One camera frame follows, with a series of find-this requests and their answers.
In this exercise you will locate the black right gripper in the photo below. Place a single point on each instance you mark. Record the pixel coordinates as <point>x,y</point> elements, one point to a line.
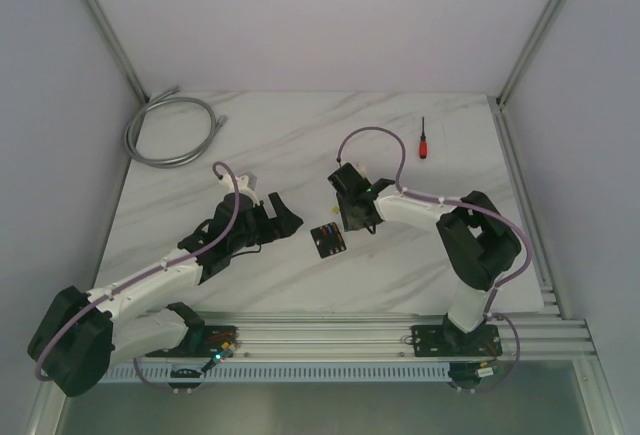
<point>349,222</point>

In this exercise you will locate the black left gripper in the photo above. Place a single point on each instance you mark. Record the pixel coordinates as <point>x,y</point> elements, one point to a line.
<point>270,222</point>

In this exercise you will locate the black fuse box base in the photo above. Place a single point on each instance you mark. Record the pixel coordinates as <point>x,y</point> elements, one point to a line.
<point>327,245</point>

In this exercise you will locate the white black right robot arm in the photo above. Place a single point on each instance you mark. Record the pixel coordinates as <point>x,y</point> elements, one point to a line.
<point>480,245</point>

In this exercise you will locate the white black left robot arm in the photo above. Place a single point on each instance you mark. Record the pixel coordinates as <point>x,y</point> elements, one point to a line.
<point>83,334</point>

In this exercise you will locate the red black screwdriver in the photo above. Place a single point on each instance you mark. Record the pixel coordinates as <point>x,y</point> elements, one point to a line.
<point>423,149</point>

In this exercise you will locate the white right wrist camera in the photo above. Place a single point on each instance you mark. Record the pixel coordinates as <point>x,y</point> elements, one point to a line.
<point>361,169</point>

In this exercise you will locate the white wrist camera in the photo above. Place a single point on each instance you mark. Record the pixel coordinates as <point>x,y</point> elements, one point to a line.
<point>245,184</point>
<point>361,169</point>

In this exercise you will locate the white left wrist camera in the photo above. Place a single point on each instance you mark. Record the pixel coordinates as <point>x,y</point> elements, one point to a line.
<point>245,184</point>

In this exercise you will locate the aluminium front mounting rail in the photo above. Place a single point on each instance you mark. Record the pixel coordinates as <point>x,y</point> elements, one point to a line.
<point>382,337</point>

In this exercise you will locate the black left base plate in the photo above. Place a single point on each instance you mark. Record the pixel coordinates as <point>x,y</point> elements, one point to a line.
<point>210,342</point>

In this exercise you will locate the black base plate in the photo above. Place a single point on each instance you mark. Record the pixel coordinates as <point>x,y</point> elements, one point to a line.
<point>210,342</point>
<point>446,341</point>

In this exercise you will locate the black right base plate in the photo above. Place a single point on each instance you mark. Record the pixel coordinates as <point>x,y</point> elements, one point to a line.
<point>446,341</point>

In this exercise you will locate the aluminium frame post right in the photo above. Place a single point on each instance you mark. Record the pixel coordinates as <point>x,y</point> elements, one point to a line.
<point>541,29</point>

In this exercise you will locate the aluminium frame post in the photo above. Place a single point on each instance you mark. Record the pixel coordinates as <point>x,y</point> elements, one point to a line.
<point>115,48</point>
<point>541,29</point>

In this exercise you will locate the white slotted cable duct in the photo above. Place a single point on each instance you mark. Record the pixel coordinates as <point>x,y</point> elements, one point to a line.
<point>244,372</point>

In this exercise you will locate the aluminium frame rail right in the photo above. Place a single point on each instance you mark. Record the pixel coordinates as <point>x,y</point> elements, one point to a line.
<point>552,305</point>

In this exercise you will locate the aluminium frame post left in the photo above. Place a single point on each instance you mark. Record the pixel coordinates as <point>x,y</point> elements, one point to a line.
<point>115,48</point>

